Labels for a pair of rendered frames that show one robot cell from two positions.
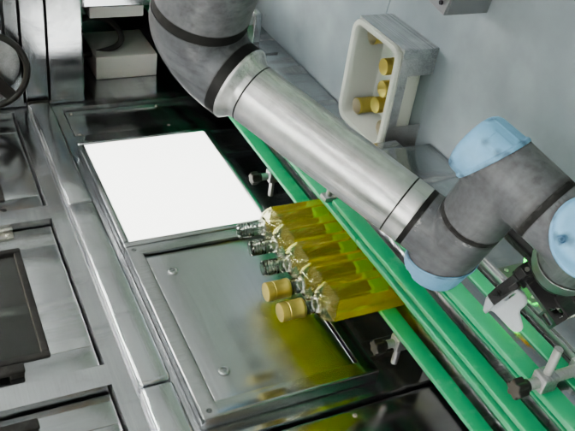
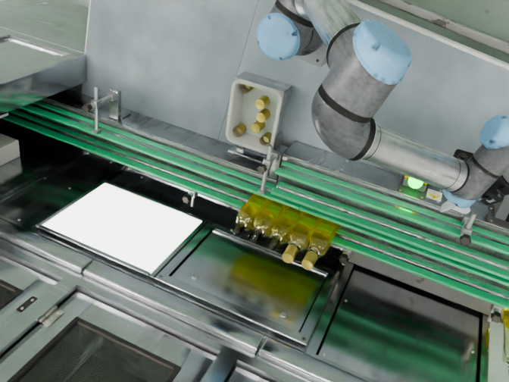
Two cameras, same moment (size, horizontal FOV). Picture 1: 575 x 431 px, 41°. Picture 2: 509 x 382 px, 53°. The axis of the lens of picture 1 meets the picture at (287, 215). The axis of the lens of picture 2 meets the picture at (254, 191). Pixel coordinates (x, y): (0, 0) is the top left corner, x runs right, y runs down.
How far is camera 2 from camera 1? 0.89 m
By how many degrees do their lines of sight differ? 35
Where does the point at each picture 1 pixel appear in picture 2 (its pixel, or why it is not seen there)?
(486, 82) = not seen: hidden behind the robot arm
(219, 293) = (232, 275)
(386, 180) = (451, 162)
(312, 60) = (164, 112)
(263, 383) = (306, 309)
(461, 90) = not seen: hidden behind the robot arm
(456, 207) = (493, 163)
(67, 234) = (101, 289)
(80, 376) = (217, 366)
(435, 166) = (313, 151)
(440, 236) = (481, 180)
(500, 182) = not seen: outside the picture
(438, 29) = (289, 74)
